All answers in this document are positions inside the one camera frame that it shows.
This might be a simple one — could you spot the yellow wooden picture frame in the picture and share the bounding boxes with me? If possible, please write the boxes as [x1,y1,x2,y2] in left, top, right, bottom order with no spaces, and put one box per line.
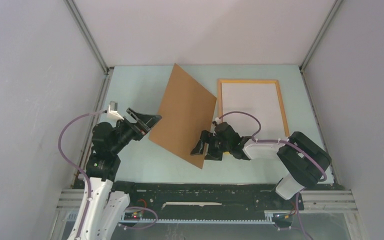
[216,78,292,139]

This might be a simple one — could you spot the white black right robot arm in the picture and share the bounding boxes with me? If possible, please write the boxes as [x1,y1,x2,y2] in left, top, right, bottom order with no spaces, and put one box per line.
[190,122,332,209]

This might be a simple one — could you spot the small circuit board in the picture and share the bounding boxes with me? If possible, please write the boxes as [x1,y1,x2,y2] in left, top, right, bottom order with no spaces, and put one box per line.
[123,212,143,221]

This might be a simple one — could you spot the grey cable duct strip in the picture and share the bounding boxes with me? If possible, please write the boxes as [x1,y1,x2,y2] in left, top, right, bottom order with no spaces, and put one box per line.
[66,211,276,225]

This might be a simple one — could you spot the left aluminium corner post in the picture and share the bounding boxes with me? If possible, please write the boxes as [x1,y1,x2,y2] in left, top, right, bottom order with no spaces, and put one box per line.
[63,0,110,74]

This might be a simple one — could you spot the right aluminium corner post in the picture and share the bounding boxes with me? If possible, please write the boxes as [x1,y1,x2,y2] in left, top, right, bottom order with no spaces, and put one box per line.
[299,0,344,73]

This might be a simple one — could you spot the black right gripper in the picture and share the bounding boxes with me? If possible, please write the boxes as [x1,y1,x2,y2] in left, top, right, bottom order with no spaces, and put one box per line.
[190,130,231,162]

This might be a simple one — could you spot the brown cardboard backing board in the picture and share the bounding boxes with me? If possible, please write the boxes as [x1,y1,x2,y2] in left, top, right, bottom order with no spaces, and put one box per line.
[149,64,217,169]

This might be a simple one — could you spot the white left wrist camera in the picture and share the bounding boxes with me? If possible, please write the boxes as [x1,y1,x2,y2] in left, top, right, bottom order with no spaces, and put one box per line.
[105,101,125,121]

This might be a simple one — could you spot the building and sky photo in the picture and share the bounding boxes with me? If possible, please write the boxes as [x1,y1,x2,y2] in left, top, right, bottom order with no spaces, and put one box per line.
[220,82,286,140]

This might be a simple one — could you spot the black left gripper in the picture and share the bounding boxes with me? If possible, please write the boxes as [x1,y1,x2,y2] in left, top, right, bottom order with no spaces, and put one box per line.
[111,107,162,154]

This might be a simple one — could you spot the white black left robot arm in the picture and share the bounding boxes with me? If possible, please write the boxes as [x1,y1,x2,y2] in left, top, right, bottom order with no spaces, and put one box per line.
[58,105,162,240]

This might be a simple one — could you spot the aluminium corner post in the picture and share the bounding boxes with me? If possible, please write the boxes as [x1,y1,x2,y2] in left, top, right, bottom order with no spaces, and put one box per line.
[63,0,110,74]
[299,0,344,73]

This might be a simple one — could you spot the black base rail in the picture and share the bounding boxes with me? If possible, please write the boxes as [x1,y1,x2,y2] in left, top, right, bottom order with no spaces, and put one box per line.
[112,181,304,222]

